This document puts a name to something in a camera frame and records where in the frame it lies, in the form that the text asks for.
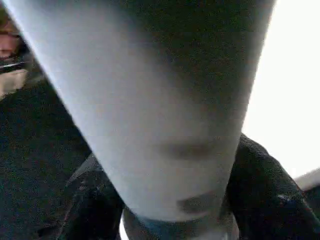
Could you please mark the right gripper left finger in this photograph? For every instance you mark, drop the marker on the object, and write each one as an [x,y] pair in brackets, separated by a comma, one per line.
[85,205]

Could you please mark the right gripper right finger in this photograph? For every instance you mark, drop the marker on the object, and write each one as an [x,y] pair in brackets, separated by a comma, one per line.
[270,200]

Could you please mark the white plastic table top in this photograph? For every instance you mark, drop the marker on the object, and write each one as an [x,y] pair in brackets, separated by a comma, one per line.
[287,87]

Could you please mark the white plastic table leg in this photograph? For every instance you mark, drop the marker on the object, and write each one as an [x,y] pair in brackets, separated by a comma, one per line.
[137,87]

